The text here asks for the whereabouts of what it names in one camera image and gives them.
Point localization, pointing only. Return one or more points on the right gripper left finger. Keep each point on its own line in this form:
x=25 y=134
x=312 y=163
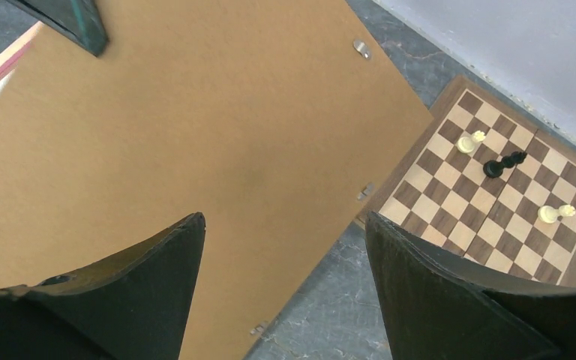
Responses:
x=133 y=304

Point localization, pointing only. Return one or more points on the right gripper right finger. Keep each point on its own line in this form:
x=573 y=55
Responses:
x=438 y=305

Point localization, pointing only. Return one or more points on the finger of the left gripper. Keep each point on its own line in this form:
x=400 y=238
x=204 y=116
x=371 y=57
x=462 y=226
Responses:
x=77 y=20

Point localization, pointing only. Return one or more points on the wooden picture frame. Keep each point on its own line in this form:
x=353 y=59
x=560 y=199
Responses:
x=10 y=56

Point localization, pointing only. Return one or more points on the brown cardboard backing board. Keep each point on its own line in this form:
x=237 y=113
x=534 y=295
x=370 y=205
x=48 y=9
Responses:
x=269 y=117

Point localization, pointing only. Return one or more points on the wooden chessboard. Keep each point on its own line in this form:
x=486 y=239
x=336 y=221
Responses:
x=442 y=195

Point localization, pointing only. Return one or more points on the white chess piece right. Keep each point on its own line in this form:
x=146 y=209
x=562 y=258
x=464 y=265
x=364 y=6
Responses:
x=550 y=215

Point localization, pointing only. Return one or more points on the white chess piece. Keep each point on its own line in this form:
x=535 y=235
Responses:
x=467 y=144
x=550 y=215

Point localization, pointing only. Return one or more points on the black chess piece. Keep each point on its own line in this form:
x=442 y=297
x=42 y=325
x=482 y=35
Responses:
x=494 y=168

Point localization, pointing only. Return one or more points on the white chess piece left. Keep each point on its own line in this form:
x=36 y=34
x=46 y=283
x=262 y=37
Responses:
x=467 y=144

